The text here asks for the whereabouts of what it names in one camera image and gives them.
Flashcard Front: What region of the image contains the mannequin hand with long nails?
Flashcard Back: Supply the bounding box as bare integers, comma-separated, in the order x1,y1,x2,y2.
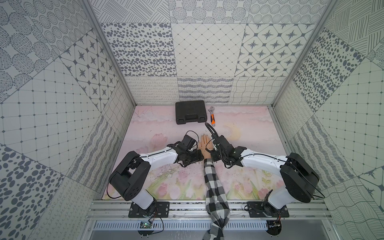
199,134,214,159

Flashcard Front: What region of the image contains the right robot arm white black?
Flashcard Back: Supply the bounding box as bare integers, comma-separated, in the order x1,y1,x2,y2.
212,135,320,217

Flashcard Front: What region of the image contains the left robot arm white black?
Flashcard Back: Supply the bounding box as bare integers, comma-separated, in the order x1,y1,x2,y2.
109,134,204,217

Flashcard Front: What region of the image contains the black plastic tool case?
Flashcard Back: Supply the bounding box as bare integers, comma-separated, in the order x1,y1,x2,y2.
175,100,208,125

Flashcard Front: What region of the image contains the black white checkered sleeve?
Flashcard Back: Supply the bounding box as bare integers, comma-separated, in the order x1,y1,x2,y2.
203,159,231,240

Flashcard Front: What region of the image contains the left circuit board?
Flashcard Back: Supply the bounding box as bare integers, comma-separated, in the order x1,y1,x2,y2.
138,222,154,237

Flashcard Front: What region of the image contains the circuit board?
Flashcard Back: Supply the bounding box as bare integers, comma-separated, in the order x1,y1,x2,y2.
138,222,154,237
266,221,282,236

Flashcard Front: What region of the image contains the right circuit board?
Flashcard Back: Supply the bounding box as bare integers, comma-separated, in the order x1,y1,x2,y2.
266,221,282,236

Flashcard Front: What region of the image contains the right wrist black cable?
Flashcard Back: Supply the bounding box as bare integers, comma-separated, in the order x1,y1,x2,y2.
204,122,218,140

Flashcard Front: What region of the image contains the orange handled adjustable wrench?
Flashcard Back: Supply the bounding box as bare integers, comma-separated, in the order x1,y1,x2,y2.
208,106,216,127

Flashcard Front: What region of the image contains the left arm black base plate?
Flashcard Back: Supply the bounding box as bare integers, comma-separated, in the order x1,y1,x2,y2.
129,201,170,218

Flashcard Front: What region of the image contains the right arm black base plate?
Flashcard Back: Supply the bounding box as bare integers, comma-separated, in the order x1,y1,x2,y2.
244,202,290,218

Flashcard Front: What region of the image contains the aluminium frame rail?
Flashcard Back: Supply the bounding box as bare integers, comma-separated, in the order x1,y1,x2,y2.
84,199,333,222

